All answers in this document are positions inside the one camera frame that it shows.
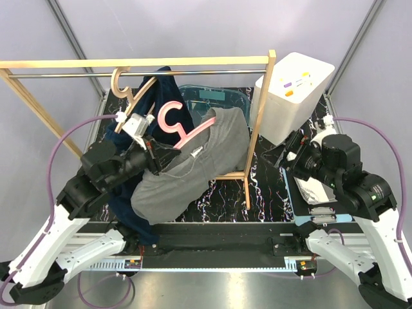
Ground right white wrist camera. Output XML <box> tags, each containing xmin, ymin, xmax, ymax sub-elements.
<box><xmin>311</xmin><ymin>115</ymin><xmax>337</xmax><ymax>146</ymax></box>

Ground pink clothes hanger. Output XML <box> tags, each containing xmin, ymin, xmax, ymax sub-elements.
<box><xmin>157</xmin><ymin>101</ymin><xmax>216</xmax><ymax>149</ymax></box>

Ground white spiral manual booklet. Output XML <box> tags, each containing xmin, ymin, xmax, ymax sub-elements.
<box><xmin>294</xmin><ymin>177</ymin><xmax>337</xmax><ymax>205</ymax></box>

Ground white storage box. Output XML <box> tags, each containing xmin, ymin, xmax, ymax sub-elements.
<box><xmin>259</xmin><ymin>52</ymin><xmax>335</xmax><ymax>145</ymax></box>

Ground black marbled table mat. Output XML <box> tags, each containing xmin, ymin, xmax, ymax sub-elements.
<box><xmin>68</xmin><ymin>86</ymin><xmax>364</xmax><ymax>223</ymax></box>

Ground teal plastic basket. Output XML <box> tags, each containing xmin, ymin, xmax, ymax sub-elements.
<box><xmin>179</xmin><ymin>84</ymin><xmax>250</xmax><ymax>127</ymax></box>

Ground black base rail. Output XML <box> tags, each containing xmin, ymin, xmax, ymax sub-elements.
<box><xmin>62</xmin><ymin>221</ymin><xmax>364</xmax><ymax>271</ymax></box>

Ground metal hanging rail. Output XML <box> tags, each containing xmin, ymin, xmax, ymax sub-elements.
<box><xmin>10</xmin><ymin>69</ymin><xmax>266</xmax><ymax>79</ymax></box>

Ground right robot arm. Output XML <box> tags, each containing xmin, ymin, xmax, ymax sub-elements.
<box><xmin>276</xmin><ymin>131</ymin><xmax>411</xmax><ymax>308</ymax></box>

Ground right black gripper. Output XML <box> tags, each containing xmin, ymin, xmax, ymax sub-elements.
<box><xmin>261</xmin><ymin>128</ymin><xmax>339</xmax><ymax>187</ymax></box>

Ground blue clipboard tray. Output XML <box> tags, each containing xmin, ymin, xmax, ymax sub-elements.
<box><xmin>279</xmin><ymin>168</ymin><xmax>353</xmax><ymax>226</ymax></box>

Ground grey shorts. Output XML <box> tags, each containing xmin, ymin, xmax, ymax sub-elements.
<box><xmin>131</xmin><ymin>108</ymin><xmax>250</xmax><ymax>225</ymax></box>

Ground navy blue shorts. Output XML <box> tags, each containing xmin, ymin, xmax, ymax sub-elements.
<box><xmin>104</xmin><ymin>75</ymin><xmax>194</xmax><ymax>245</ymax></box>

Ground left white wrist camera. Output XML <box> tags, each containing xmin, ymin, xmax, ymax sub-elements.
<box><xmin>116</xmin><ymin>111</ymin><xmax>155</xmax><ymax>150</ymax></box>

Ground wooden clothes hanger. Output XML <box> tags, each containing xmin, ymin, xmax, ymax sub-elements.
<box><xmin>111</xmin><ymin>67</ymin><xmax>157</xmax><ymax>133</ymax></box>

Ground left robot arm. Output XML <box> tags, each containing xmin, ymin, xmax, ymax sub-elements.
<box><xmin>1</xmin><ymin>136</ymin><xmax>180</xmax><ymax>306</ymax></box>

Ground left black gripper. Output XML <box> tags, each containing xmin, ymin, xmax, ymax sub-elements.
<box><xmin>105</xmin><ymin>131</ymin><xmax>183</xmax><ymax>189</ymax></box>

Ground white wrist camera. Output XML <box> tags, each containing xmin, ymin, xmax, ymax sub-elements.
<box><xmin>311</xmin><ymin>115</ymin><xmax>337</xmax><ymax>146</ymax></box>
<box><xmin>116</xmin><ymin>111</ymin><xmax>155</xmax><ymax>150</ymax></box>

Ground wooden clothes rack frame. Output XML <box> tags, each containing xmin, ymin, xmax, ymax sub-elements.
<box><xmin>1</xmin><ymin>50</ymin><xmax>276</xmax><ymax>210</ymax></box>

